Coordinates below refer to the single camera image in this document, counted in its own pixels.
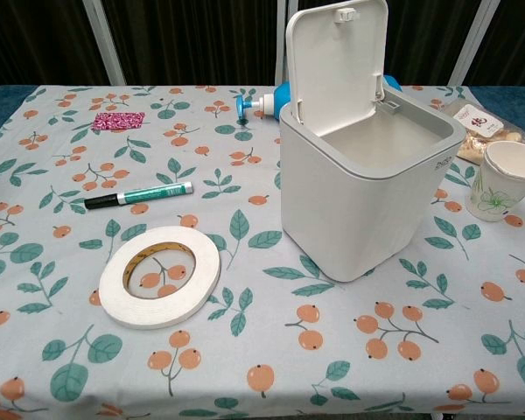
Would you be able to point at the white lidded trash bin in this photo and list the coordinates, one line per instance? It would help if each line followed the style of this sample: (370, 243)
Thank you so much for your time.
(354, 210)

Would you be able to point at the white flowered paper cup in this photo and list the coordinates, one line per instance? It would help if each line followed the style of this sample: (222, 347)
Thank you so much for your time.
(499, 192)

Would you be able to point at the blue pump dispenser bottle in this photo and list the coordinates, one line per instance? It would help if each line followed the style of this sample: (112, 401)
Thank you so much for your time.
(269, 102)

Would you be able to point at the green and black marker pen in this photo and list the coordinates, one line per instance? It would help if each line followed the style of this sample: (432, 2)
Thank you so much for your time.
(153, 193)

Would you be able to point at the white double-sided tape roll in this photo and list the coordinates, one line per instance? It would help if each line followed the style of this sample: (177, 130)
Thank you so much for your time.
(114, 284)

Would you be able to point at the pink patterned sponge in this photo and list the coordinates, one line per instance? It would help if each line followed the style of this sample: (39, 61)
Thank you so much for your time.
(119, 121)

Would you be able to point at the dark pleated curtain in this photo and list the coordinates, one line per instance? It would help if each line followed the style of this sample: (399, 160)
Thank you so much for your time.
(192, 39)

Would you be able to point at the fruit print tablecloth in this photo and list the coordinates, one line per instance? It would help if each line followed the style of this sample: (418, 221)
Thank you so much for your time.
(157, 372)

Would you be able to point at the clear snack bag with label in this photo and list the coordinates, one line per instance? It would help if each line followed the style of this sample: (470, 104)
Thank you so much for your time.
(472, 120)

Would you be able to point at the white metal frame post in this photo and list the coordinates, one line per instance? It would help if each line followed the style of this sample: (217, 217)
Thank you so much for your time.
(102, 44)
(474, 44)
(280, 44)

